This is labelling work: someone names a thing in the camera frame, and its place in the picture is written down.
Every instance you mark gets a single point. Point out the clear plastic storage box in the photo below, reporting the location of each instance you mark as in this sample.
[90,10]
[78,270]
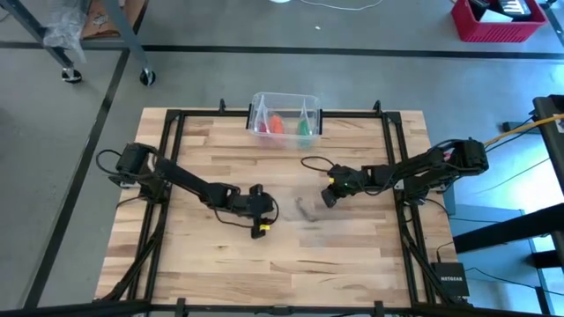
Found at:
[286,141]

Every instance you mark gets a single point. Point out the white paper sheet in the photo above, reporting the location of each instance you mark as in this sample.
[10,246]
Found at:
[493,17]

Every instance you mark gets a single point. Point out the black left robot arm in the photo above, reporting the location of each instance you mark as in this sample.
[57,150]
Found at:
[185,180]

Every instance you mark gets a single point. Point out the black metal table frame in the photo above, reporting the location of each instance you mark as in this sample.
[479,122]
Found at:
[202,114]

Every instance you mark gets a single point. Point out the orange bandage roll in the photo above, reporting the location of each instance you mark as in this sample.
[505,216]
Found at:
[276,124]

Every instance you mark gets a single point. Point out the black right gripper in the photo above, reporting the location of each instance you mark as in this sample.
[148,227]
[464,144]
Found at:
[346,180]

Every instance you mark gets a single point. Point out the red plastic crate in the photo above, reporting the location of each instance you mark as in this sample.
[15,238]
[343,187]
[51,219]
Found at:
[484,31]

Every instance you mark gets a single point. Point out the grey metal rolling cart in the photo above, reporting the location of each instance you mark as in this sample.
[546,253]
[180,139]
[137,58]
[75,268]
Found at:
[125,35]

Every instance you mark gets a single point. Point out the green elastic bandage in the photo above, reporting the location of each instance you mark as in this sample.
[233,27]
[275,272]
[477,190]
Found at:
[304,127]

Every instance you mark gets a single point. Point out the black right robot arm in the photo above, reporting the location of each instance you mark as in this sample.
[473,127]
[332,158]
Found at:
[432,169]

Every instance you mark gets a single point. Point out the crumpled clear plastic wrap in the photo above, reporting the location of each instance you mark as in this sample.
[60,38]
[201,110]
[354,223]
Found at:
[66,31]

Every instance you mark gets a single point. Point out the black Netgear network switch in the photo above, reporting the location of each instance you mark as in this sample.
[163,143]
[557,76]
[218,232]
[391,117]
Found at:
[450,279]

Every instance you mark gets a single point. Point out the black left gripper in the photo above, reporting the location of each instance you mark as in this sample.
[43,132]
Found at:
[257,207]

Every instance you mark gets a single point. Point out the brown cardboard sheet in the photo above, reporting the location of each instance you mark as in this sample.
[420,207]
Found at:
[94,22]

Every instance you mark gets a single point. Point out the black device with white keys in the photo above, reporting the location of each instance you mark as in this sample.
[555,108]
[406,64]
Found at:
[515,6]

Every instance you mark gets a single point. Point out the black metal beam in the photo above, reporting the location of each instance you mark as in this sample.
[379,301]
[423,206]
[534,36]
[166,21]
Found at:
[506,231]

